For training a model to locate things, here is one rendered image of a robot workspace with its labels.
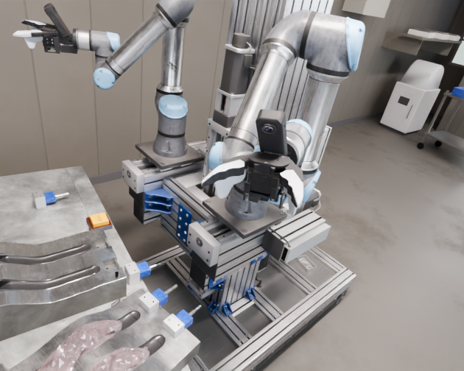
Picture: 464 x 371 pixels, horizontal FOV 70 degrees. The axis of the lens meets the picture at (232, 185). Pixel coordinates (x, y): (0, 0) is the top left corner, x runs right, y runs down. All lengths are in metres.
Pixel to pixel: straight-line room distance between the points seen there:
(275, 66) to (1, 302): 0.91
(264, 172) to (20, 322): 0.81
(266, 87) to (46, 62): 2.07
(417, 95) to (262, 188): 5.75
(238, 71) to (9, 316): 0.98
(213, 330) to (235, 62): 1.29
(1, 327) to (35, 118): 1.93
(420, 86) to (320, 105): 5.39
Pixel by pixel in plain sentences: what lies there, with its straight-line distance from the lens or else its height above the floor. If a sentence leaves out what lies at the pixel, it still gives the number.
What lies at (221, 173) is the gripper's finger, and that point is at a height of 1.45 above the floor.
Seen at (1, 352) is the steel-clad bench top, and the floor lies 0.80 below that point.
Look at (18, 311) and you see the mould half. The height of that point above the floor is 0.89.
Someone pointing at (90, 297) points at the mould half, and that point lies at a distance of 1.12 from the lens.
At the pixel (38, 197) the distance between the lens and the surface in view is 1.55.
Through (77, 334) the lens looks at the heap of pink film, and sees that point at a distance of 0.96.
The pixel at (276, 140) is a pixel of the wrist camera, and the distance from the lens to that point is 0.57.
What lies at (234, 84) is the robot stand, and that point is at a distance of 1.21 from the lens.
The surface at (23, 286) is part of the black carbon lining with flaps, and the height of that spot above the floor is 0.90.
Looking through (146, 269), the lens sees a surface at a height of 0.84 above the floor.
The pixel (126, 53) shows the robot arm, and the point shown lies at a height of 1.44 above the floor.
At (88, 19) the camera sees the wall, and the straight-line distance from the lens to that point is 2.77.
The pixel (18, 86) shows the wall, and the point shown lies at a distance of 2.73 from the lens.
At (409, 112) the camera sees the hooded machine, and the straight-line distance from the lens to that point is 6.31.
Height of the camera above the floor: 1.71
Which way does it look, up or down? 31 degrees down
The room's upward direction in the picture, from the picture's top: 11 degrees clockwise
